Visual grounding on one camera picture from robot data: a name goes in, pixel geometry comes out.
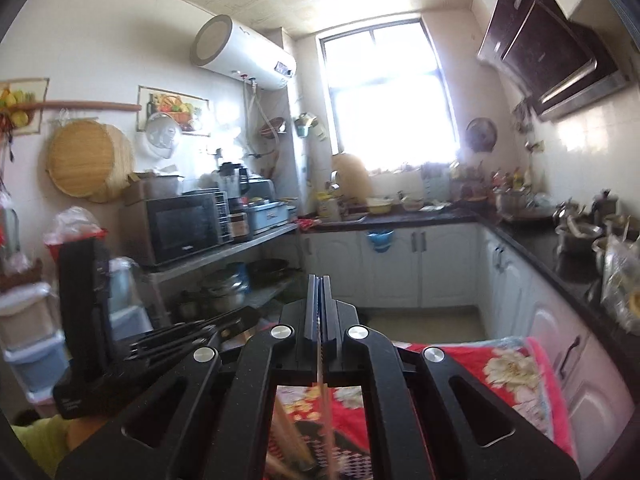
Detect stacked steel pots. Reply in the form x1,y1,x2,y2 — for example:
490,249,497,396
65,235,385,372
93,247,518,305
200,269,249,312

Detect white lower cabinets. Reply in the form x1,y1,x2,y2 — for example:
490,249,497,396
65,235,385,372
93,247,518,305
300,222,632,461

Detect metal shelf rack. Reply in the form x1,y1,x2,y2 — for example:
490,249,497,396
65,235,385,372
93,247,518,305
140,222,301,333

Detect window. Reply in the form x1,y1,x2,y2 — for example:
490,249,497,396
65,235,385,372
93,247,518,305
317,17,462,172

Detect black countertop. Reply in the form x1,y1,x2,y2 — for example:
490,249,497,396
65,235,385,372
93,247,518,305
300,207,640,333

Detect wooden cutting board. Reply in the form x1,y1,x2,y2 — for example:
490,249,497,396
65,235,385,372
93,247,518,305
332,152,372,202

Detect dark grey plastic utensil basket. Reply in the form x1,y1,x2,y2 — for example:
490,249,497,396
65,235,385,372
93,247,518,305
265,417,372,480

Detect red floral blanket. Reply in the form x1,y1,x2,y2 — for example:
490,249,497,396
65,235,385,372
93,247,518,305
272,337,573,480

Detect white water heater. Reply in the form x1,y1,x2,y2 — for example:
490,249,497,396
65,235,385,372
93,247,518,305
192,14,298,92

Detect light blue appliance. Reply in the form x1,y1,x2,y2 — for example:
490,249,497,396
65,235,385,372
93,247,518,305
250,202,292,236

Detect yellowish plastic jug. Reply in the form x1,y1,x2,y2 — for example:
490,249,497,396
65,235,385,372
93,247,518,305
317,192,344,222

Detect wooden rolling pin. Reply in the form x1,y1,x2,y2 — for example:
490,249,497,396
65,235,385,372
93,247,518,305
27,101,144,113

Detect black microwave oven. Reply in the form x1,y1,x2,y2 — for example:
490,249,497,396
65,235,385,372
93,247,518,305
145,192,224,267

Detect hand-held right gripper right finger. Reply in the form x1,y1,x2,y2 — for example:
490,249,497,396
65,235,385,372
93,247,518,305
320,276,583,480

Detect red plastic container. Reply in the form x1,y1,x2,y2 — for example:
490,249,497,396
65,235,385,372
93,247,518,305
45,207,109,262

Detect person's left forearm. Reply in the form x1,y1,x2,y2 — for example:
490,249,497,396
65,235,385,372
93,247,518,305
10,410,108,480

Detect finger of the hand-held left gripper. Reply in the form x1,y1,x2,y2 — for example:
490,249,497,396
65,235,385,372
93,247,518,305
129,307,261,361

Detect black blender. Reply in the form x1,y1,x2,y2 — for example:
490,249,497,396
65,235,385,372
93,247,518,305
217,161,251,213

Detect black range hood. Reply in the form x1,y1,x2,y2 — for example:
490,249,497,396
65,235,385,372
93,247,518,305
477,0,631,122

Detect dark jar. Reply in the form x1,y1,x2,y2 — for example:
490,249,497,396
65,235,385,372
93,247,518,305
227,212,252,242

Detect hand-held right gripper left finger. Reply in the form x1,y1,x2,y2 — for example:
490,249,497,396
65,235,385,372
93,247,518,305
55,275,321,480

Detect clear plastic bag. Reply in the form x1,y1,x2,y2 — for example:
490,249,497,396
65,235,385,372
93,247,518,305
600,235,640,337

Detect blue hanging bowl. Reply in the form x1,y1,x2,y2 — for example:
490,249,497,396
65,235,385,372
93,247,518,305
367,230,394,254

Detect framed fruit picture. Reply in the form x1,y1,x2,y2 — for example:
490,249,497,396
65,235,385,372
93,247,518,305
0,78,50,137
137,85,209,137

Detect group of condiment bottles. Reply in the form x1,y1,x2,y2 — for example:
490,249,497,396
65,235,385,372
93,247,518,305
490,167,533,198

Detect bamboo chopsticks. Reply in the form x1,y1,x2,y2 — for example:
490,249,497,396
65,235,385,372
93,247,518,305
272,400,315,467
316,310,337,480

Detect cardboard box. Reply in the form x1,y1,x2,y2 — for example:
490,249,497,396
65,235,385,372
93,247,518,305
125,172,184,207

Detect white fan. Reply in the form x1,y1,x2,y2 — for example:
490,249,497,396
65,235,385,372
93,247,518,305
142,112,184,157

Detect green hanging pot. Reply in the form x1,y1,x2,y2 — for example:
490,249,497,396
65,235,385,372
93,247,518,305
294,112,319,139

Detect plastic drawer tower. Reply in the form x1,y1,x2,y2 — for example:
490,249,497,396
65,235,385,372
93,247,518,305
0,255,151,403

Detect round bamboo trays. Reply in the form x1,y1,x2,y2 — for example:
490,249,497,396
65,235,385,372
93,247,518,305
47,119,137,204

